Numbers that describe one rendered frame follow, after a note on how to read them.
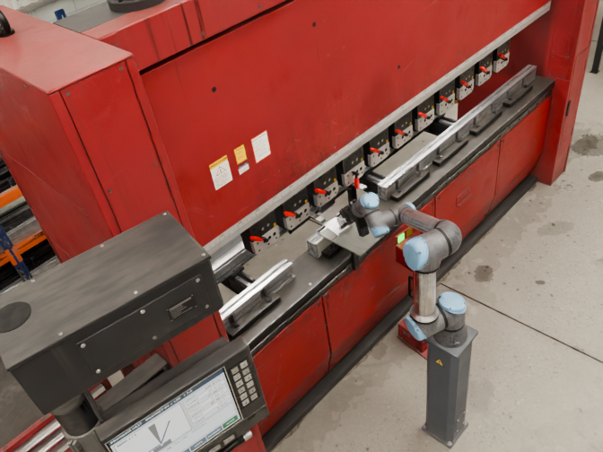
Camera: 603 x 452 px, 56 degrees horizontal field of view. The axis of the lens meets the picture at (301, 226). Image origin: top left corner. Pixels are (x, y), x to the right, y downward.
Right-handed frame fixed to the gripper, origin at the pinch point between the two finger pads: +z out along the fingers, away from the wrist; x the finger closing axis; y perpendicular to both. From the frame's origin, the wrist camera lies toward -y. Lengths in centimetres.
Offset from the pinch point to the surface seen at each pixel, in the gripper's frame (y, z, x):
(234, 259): 14, 24, 50
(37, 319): 7, -110, 131
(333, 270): -15.1, 10.4, 13.4
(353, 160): 25.4, -11.3, -16.3
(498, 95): 29, 32, -157
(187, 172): 40, -56, 70
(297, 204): 18.0, -14.7, 22.5
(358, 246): -11.4, -3.1, 1.4
